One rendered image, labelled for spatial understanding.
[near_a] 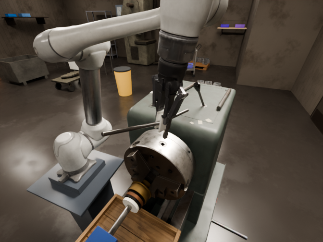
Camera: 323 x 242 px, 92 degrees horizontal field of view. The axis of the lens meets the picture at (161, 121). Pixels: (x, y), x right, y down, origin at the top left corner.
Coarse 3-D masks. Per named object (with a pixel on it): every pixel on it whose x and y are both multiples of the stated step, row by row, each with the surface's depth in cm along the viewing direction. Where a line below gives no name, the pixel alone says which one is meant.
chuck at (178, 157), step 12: (132, 144) 68; (144, 144) 62; (156, 144) 62; (168, 144) 63; (144, 156) 64; (156, 156) 61; (168, 156) 59; (180, 156) 62; (156, 168) 64; (168, 168) 61; (180, 168) 59; (192, 168) 66; (180, 180) 61; (180, 192) 65
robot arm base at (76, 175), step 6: (90, 162) 108; (96, 162) 110; (84, 168) 101; (90, 168) 106; (60, 174) 101; (66, 174) 97; (72, 174) 98; (78, 174) 99; (84, 174) 101; (60, 180) 95; (78, 180) 97
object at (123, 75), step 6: (126, 66) 384; (114, 72) 362; (120, 72) 355; (126, 72) 359; (120, 78) 363; (126, 78) 367; (120, 84) 372; (126, 84) 374; (120, 90) 383; (126, 90) 383; (126, 96) 392
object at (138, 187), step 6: (144, 180) 63; (132, 186) 60; (138, 186) 59; (144, 186) 59; (132, 192) 58; (138, 192) 57; (144, 192) 58; (150, 192) 60; (132, 198) 56; (138, 198) 56; (144, 198) 58; (138, 204) 56; (144, 204) 60
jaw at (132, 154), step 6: (138, 150) 64; (132, 156) 61; (138, 156) 63; (132, 162) 64; (138, 162) 63; (144, 162) 65; (132, 168) 62; (138, 168) 62; (144, 168) 64; (150, 168) 66; (138, 174) 61; (144, 174) 63; (132, 180) 63; (138, 180) 60
